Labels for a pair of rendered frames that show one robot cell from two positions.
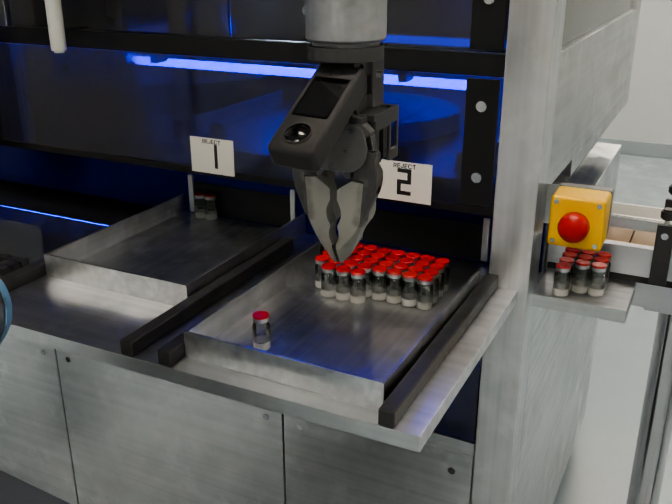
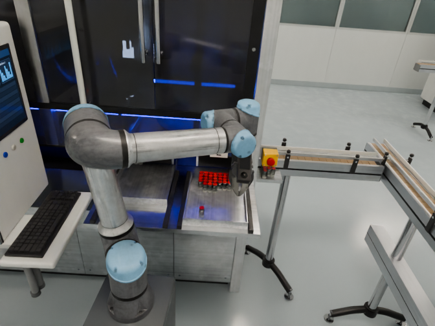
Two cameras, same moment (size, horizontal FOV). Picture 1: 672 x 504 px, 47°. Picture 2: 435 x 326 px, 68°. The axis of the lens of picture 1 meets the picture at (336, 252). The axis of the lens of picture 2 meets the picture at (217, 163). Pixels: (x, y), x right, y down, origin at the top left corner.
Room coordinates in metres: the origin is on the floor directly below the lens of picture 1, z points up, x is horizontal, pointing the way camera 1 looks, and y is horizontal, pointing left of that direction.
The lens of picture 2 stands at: (-0.10, 0.53, 1.77)
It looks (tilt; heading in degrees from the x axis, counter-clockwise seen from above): 31 degrees down; 333
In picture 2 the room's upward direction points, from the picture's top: 4 degrees clockwise
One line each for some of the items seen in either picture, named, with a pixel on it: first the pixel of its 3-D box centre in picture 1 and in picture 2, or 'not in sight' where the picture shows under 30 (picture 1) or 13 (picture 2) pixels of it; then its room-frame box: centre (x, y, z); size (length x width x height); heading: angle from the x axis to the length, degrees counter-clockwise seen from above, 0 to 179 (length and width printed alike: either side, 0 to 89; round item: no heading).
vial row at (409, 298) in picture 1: (372, 281); (217, 185); (1.00, -0.05, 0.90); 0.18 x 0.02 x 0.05; 63
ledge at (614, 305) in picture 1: (585, 290); (267, 173); (1.05, -0.37, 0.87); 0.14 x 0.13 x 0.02; 154
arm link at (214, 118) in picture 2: not in sight; (221, 123); (0.73, 0.09, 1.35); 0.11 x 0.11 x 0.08; 88
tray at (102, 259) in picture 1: (184, 242); (145, 178); (1.17, 0.24, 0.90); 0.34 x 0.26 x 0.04; 154
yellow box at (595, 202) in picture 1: (580, 216); (269, 156); (1.02, -0.34, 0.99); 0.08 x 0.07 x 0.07; 154
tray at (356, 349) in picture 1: (344, 310); (216, 198); (0.92, -0.01, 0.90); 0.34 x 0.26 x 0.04; 153
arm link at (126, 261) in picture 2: not in sight; (127, 266); (0.63, 0.44, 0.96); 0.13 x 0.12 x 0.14; 178
